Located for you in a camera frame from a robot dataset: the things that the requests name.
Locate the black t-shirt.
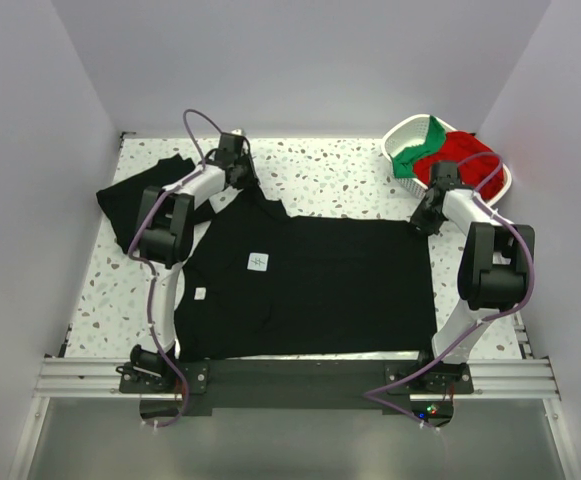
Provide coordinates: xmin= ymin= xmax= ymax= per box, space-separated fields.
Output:
xmin=175 ymin=189 xmax=437 ymax=361
xmin=96 ymin=154 xmax=195 ymax=254

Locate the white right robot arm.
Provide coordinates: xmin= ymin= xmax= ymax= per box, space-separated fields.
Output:
xmin=410 ymin=161 xmax=536 ymax=365

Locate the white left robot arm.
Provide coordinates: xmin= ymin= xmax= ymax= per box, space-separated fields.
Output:
xmin=128 ymin=130 xmax=259 ymax=379

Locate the green t-shirt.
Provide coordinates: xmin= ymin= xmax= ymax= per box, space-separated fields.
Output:
xmin=390 ymin=115 xmax=447 ymax=179

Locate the red t-shirt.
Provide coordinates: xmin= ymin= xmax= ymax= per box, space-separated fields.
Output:
xmin=413 ymin=131 xmax=499 ymax=187

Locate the folded black t-shirt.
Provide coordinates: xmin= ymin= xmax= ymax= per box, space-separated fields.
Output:
xmin=96 ymin=154 xmax=195 ymax=254

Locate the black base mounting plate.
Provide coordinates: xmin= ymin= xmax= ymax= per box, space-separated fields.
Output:
xmin=116 ymin=347 xmax=474 ymax=424

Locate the aluminium frame rail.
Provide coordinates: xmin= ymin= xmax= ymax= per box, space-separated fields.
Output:
xmin=33 ymin=358 xmax=559 ymax=399

